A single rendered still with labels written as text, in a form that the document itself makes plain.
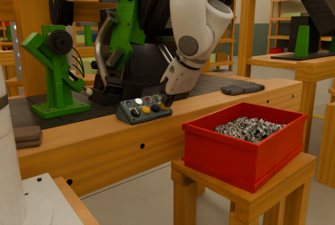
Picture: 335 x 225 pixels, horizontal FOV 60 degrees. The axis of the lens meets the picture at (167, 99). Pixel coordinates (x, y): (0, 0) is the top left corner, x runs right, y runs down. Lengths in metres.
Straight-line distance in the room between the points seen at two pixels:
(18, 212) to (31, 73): 0.89
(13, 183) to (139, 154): 0.46
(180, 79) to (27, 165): 0.41
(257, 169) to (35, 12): 1.00
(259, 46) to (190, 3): 10.72
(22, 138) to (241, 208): 0.51
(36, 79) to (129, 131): 0.61
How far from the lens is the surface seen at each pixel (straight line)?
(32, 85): 1.30
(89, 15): 1.48
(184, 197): 0.85
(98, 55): 1.12
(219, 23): 0.69
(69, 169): 0.75
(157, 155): 0.89
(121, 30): 1.08
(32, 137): 0.73
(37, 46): 0.94
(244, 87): 1.22
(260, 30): 11.32
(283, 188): 0.81
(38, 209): 0.52
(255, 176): 0.70
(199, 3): 0.62
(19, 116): 1.00
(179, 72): 0.75
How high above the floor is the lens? 1.17
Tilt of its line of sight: 14 degrees down
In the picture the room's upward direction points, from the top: straight up
